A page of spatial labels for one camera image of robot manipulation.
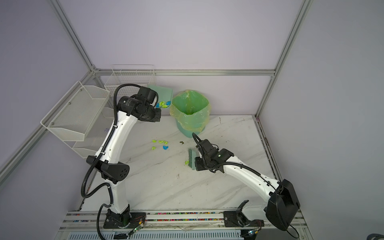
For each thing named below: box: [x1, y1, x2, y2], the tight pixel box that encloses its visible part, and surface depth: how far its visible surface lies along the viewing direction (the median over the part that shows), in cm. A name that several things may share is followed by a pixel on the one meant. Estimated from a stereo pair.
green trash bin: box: [170, 90, 211, 138], surface depth 96 cm
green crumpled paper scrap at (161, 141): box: [152, 139, 169, 145], surface depth 106 cm
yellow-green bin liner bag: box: [170, 90, 211, 133], surface depth 100 cm
